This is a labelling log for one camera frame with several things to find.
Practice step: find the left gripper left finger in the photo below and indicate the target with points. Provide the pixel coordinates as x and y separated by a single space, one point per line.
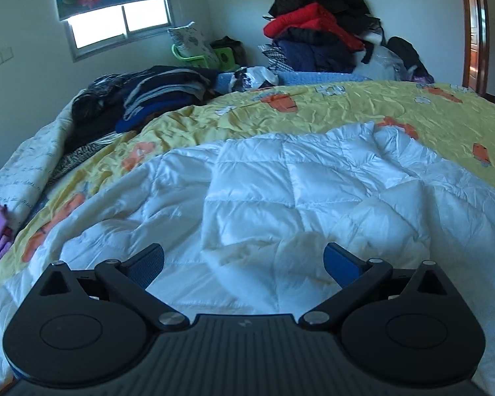
127 282

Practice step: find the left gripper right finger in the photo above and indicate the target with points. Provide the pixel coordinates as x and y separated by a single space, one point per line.
361 282

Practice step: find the white quilted down jacket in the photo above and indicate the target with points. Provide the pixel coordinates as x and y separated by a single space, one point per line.
243 224

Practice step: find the navy blue clothes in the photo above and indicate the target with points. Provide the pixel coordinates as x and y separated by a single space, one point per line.
315 51

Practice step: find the white text-print quilt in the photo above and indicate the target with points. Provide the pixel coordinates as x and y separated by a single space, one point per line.
26 173

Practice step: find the stack of dark folded sweaters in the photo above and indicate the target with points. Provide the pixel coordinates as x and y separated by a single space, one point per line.
122 102

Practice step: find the yellow floral bed sheet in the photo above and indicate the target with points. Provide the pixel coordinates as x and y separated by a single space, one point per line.
452 120

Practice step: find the white plastic bag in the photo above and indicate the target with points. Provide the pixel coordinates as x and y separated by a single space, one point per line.
379 64

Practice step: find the light blue blanket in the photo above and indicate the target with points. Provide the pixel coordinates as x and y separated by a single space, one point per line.
294 79

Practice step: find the black and white garment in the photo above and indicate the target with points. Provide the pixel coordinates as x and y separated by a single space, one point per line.
248 78

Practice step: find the patterned grey cushion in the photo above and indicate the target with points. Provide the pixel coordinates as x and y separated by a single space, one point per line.
190 41

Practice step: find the red jacket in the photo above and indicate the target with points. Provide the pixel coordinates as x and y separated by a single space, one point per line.
312 17

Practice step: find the brown wooden door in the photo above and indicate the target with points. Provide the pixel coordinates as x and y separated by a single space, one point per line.
476 49

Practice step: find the black bag at wall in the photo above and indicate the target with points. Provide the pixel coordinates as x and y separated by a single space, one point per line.
416 70

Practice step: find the window with frame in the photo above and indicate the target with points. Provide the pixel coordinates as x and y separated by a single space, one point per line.
111 27

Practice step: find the wall switch plate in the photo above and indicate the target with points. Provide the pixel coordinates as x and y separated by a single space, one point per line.
6 54

